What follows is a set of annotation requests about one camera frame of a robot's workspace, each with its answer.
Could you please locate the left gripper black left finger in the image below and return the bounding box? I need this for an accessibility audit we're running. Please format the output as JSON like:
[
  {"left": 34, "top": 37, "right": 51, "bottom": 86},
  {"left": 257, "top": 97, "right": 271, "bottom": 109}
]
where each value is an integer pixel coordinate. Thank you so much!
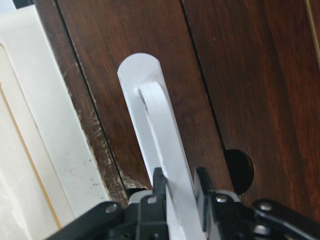
[{"left": 136, "top": 167, "right": 167, "bottom": 240}]

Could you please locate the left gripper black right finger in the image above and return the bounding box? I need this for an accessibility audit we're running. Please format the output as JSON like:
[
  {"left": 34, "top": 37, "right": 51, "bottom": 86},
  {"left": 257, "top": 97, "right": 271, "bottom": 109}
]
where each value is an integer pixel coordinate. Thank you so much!
[{"left": 194, "top": 167, "right": 247, "bottom": 240}]

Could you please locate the cream white panel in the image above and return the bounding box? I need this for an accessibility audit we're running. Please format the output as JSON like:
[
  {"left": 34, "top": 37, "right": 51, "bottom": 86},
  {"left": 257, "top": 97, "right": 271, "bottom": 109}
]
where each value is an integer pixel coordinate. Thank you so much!
[{"left": 0, "top": 0, "right": 109, "bottom": 240}]

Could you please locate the dark wooden drawer white handle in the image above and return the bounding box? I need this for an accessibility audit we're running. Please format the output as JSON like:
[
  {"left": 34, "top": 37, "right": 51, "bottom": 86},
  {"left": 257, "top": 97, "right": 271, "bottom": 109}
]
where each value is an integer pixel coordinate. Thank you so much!
[{"left": 58, "top": 0, "right": 232, "bottom": 240}]

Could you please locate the dark wooden cabinet frame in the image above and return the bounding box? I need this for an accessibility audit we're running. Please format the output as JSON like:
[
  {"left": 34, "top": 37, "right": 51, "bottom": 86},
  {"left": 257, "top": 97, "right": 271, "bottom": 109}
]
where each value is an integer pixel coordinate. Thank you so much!
[{"left": 35, "top": 0, "right": 320, "bottom": 221}]

